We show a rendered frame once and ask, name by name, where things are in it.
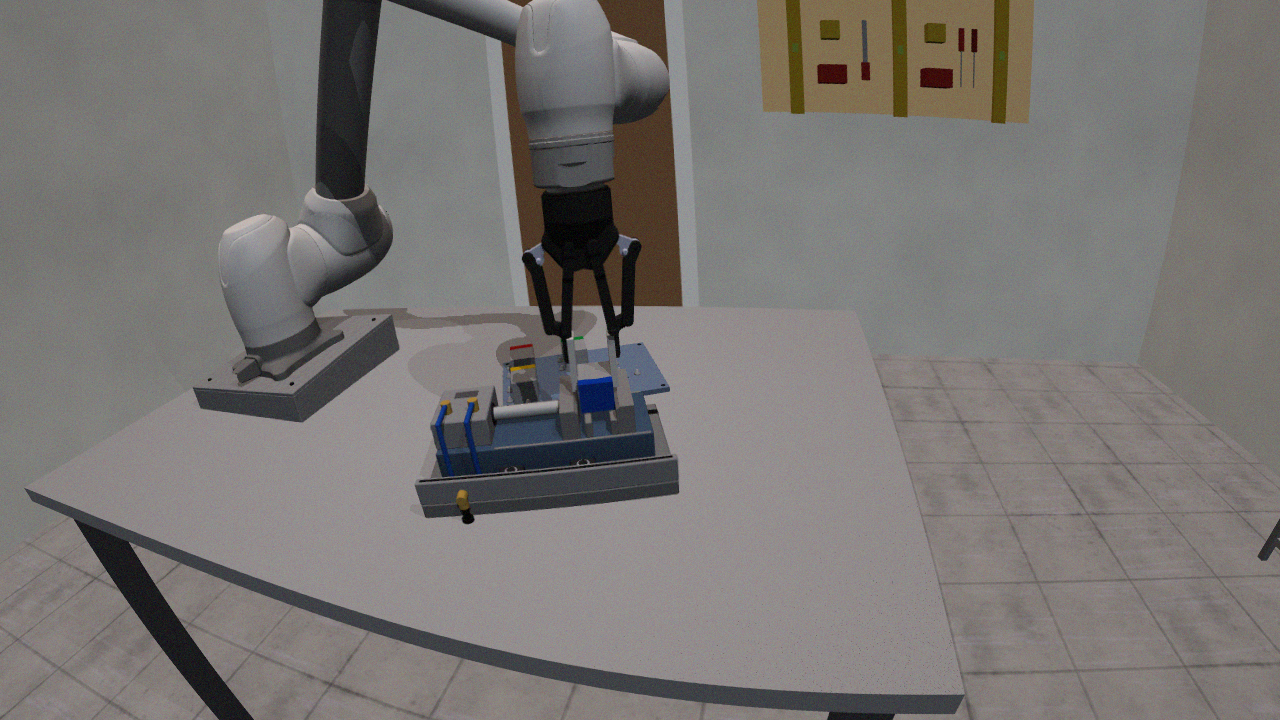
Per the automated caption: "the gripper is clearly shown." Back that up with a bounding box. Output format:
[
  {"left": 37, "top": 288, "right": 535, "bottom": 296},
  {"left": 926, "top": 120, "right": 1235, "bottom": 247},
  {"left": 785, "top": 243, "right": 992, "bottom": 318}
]
[{"left": 522, "top": 184, "right": 643, "bottom": 392}]

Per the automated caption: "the grey metal blank with green end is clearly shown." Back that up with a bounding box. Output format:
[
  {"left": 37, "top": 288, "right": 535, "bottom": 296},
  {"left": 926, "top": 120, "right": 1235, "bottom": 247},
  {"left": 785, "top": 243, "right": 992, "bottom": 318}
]
[{"left": 561, "top": 336, "right": 589, "bottom": 372}]

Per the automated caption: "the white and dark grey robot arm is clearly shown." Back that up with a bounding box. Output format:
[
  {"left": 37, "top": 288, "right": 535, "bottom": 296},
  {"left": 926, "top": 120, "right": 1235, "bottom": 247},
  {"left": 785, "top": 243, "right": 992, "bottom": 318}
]
[{"left": 218, "top": 0, "right": 669, "bottom": 384}]

